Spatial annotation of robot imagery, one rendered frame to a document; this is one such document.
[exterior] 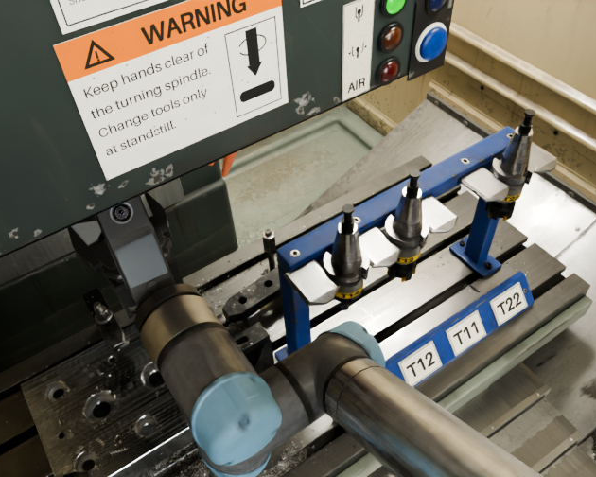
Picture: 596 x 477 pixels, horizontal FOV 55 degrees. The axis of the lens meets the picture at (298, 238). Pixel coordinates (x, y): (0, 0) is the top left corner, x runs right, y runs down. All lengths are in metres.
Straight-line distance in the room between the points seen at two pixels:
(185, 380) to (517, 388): 0.90
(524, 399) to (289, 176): 1.00
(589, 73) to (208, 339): 1.05
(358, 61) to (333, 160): 1.43
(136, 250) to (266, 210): 1.21
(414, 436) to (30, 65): 0.40
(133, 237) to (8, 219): 0.18
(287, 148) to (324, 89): 1.48
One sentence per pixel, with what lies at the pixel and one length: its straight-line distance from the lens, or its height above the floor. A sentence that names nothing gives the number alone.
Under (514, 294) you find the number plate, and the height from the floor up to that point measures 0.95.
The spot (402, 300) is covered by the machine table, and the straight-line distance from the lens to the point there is 1.16.
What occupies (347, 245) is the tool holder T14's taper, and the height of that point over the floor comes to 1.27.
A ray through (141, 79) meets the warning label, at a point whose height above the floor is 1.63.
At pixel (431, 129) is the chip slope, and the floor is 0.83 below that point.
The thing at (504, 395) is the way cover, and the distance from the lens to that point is 1.28.
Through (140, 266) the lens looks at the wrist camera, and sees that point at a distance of 0.59.
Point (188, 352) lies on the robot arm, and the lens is 0.53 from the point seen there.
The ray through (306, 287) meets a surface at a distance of 0.78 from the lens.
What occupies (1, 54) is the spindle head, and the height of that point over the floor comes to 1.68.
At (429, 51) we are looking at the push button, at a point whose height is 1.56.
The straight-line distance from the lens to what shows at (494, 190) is 0.93.
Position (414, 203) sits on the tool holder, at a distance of 0.79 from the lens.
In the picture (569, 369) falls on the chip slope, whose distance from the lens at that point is 1.37.
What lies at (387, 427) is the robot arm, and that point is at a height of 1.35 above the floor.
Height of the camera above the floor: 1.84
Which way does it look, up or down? 48 degrees down
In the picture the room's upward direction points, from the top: 4 degrees counter-clockwise
